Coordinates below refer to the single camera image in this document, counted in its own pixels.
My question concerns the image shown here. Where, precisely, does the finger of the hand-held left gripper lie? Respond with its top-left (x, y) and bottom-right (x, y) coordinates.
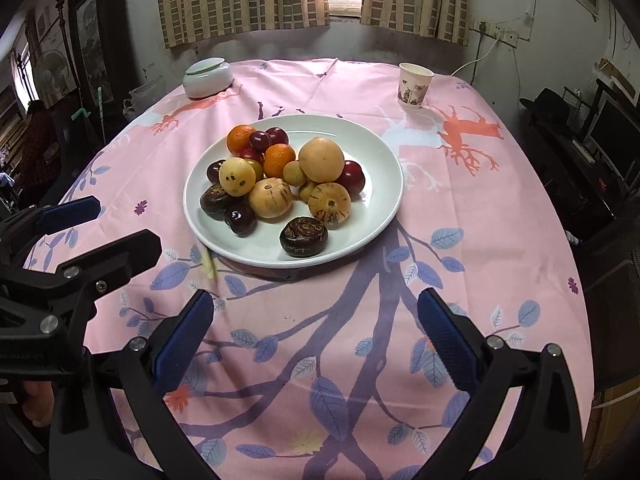
top-left (0, 196), bottom-right (102, 261)
top-left (0, 229), bottom-right (163, 338)

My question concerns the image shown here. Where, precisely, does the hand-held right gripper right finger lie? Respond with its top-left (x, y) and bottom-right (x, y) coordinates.
top-left (410, 287), bottom-right (586, 480)

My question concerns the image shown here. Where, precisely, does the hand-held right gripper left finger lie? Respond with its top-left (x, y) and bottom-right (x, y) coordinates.
top-left (47, 289), bottom-right (216, 480)

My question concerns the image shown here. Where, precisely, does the dark brown passion fruit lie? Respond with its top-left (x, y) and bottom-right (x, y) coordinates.
top-left (200, 184), bottom-right (236, 221)

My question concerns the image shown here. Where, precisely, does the brown spotted yellow pear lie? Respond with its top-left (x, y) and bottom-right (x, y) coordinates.
top-left (218, 157), bottom-right (257, 197)

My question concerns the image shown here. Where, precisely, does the pale pepino melon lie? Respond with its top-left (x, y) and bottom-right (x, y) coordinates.
top-left (248, 178), bottom-right (293, 219)

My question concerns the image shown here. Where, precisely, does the dark purple mangosteen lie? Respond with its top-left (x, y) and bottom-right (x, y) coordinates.
top-left (279, 216), bottom-right (329, 259)

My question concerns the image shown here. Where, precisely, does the orange mandarin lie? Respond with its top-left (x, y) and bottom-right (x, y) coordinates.
top-left (226, 125), bottom-right (256, 156)
top-left (263, 143), bottom-right (297, 179)

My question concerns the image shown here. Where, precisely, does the white oval plate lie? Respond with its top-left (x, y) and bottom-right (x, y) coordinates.
top-left (182, 114), bottom-right (405, 267)

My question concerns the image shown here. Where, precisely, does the striped pepino melon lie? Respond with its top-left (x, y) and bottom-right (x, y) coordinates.
top-left (307, 182), bottom-right (352, 230)

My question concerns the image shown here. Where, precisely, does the smooth yellow pear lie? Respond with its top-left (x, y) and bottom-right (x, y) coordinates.
top-left (298, 137), bottom-right (346, 182)

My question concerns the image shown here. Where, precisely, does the person's left hand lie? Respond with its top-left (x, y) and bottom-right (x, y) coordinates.
top-left (17, 380), bottom-right (56, 428)

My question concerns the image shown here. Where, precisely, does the pink leaf print tablecloth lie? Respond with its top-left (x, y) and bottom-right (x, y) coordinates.
top-left (22, 57), bottom-right (596, 480)

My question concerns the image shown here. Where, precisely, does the white mop stick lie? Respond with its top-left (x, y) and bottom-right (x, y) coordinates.
top-left (95, 87), bottom-right (108, 146)

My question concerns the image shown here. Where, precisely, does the white standing fan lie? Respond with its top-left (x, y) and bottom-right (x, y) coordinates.
top-left (37, 47), bottom-right (73, 106)

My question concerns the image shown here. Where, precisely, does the pale green lidded ceramic jar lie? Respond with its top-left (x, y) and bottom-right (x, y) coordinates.
top-left (181, 57), bottom-right (235, 99)

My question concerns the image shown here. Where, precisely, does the dark desk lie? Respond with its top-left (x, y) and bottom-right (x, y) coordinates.
top-left (520, 120), bottom-right (640, 241)

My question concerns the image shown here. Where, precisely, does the black hat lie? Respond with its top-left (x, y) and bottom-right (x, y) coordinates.
top-left (519, 87), bottom-right (576, 133)

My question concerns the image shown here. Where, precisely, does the printed paper cup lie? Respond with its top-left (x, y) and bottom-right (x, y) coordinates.
top-left (397, 62), bottom-right (435, 110)

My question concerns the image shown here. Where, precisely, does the black computer monitor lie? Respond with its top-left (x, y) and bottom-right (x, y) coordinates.
top-left (587, 95), bottom-right (640, 181)

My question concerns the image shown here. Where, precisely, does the checked beige curtain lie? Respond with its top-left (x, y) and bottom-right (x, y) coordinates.
top-left (360, 0), bottom-right (471, 47)
top-left (154, 0), bottom-right (331, 50)

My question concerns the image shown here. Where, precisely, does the wooden slat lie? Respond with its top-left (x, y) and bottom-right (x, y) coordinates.
top-left (597, 57), bottom-right (640, 98)

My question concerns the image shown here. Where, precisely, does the framed wall poster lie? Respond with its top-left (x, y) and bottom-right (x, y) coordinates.
top-left (75, 0), bottom-right (108, 93)

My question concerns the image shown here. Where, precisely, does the white power cable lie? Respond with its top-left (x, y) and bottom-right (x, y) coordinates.
top-left (450, 37), bottom-right (501, 77)

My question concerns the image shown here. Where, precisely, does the white wall socket strip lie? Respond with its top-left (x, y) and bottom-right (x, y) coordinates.
top-left (472, 20), bottom-right (518, 46)

